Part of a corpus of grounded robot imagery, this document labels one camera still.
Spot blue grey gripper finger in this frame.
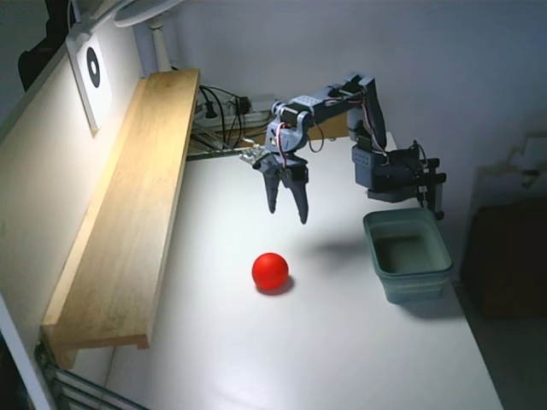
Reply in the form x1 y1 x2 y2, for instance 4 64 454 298
282 165 310 226
262 165 284 215

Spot blue grey gripper body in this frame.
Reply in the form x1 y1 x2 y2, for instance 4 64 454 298
262 121 309 172

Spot red ball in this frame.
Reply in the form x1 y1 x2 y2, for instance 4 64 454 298
250 251 290 296

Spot grey plastic container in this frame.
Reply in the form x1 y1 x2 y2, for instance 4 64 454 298
362 208 454 305

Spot white power strip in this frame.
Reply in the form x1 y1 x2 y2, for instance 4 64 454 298
194 97 274 129

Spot black table clamp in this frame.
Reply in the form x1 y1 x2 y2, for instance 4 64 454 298
416 156 448 221

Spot long wooden shelf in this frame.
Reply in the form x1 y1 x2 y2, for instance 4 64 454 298
40 67 202 371

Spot white desk lamp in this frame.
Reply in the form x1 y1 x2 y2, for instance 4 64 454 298
114 0 185 72

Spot small wrist camera board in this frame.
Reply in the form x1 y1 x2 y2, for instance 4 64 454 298
238 147 268 172

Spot black cable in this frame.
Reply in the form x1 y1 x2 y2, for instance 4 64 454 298
198 84 234 149

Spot aluminium rail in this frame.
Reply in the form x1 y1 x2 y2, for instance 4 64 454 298
185 132 251 162

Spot white board with black ring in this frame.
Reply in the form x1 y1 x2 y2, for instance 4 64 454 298
66 32 115 138

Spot metal frame rails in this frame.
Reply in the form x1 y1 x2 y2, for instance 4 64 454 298
33 341 142 410

